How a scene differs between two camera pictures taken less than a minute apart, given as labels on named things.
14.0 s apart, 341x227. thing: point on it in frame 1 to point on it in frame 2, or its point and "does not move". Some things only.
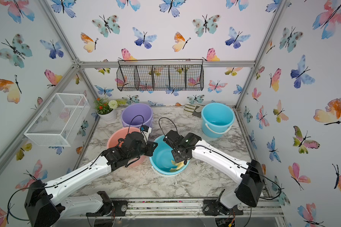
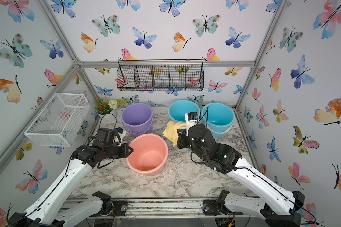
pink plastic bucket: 116,138 to 149,155
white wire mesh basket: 59,120 does not move
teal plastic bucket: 217,119 does not move
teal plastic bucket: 161,161 to 177,109
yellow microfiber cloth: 179,164 to 170,132
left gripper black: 150,150 to 125,152
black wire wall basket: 160,74 does not move
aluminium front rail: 262,208 does not move
